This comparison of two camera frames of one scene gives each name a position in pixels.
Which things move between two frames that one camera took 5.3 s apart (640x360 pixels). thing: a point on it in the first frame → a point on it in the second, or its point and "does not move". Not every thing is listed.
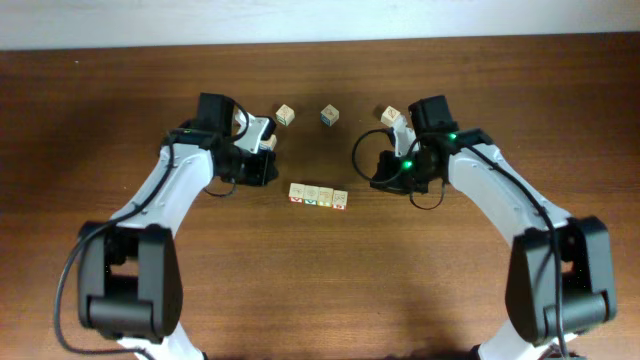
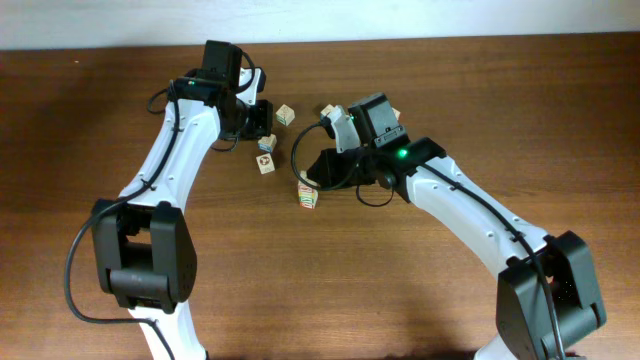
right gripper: x=386 y=179 → x=329 y=159
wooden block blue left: x=268 y=145 does not move
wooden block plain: x=296 y=193 → x=308 y=205
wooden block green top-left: x=285 y=115 does not move
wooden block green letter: x=311 y=195 does not move
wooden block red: x=340 y=199 → x=304 y=176
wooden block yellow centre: x=325 y=197 → x=306 y=191
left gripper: x=259 y=173 → x=262 y=125
